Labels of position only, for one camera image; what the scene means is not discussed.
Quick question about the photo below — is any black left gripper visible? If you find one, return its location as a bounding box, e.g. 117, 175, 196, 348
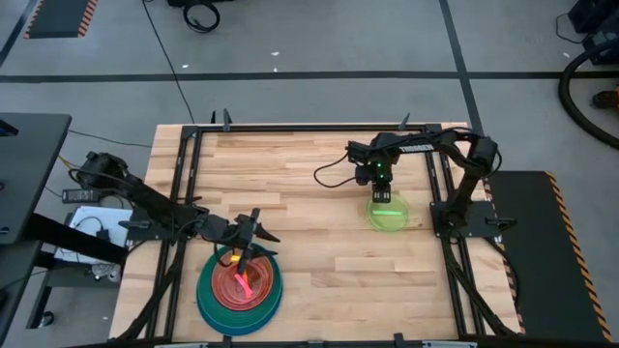
205, 207, 282, 276

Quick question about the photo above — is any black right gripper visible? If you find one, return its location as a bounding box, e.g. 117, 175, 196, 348
346, 139, 394, 204

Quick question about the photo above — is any green transparent plastic plate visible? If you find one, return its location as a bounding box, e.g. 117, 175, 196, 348
365, 191, 411, 233

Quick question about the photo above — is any dark teal plastic plate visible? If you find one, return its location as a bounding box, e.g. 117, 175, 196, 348
205, 244, 278, 315

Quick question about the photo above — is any orange transparent plastic plate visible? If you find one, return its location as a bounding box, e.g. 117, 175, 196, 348
215, 250, 272, 308

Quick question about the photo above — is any pink transparent plastic plate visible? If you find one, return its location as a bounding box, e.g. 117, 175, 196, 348
216, 254, 273, 312

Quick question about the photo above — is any tan plastic plate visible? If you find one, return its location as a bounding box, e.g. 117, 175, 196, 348
208, 246, 275, 313

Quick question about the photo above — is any large green plastic plate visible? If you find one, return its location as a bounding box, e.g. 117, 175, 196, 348
195, 243, 284, 337

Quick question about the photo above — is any large hazard striped black platform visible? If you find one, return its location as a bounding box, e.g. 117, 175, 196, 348
491, 169, 615, 344

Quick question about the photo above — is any white flat box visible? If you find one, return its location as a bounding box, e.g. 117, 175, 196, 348
52, 205, 130, 266

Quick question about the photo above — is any black power adapter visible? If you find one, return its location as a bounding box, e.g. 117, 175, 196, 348
61, 188, 101, 204

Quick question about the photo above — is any black metal stand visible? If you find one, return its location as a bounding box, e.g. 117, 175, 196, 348
0, 212, 128, 334

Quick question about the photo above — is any orange black object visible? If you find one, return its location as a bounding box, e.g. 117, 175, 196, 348
592, 89, 619, 110

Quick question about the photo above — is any black desk top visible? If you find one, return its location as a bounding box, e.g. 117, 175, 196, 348
0, 112, 73, 246

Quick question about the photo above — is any black equipment case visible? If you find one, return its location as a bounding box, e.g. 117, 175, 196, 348
555, 0, 619, 67

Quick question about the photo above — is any small hazard striped floor mat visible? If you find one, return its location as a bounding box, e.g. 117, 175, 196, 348
22, 0, 100, 40

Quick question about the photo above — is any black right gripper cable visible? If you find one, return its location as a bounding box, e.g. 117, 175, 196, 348
312, 153, 360, 189

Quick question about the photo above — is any silver aluminium bracket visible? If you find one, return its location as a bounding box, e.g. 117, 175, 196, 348
422, 340, 479, 348

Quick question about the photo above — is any thin black floor cable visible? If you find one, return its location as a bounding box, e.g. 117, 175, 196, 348
67, 128, 154, 149

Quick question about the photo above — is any thick black hose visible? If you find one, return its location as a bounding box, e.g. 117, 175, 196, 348
558, 41, 619, 150

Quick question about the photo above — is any long black floor cable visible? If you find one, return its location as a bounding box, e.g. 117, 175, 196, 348
141, 0, 195, 125

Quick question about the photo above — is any coiled black cable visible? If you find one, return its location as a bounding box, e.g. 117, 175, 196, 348
182, 0, 221, 34

